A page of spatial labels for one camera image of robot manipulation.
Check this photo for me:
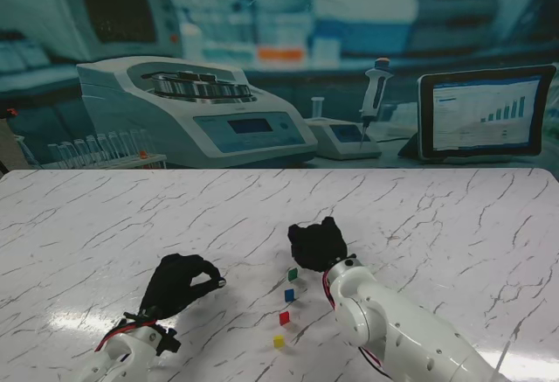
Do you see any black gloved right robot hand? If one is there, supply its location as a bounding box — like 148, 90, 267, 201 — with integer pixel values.
286, 216, 349, 273

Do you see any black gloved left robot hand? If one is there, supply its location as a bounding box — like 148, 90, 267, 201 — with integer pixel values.
140, 253, 227, 320

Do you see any printed laboratory backdrop banner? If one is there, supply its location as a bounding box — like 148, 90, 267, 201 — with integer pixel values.
0, 0, 559, 170

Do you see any beige board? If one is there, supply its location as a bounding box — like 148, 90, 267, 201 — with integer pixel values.
0, 117, 24, 170

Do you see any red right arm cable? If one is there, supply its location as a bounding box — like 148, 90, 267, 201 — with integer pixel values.
321, 270, 394, 379

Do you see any red left arm cable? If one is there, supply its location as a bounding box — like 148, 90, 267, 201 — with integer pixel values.
94, 319, 158, 352

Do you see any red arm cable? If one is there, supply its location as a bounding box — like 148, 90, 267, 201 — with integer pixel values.
94, 319, 158, 352
321, 270, 394, 379

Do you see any black left wrist camera bracket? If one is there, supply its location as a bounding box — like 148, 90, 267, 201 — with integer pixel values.
155, 327, 183, 357

